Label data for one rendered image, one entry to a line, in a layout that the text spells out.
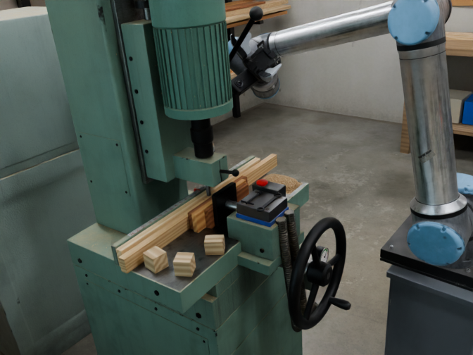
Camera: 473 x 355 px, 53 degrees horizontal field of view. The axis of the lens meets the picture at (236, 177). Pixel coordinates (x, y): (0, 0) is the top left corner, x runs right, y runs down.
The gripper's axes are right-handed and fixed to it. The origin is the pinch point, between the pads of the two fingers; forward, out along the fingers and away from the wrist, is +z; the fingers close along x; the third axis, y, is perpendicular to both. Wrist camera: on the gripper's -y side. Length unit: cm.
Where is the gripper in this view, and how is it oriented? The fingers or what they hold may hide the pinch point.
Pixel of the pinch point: (248, 56)
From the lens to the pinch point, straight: 124.7
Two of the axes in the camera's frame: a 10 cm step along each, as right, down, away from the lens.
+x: 6.7, 7.3, -1.5
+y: 7.3, -6.8, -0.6
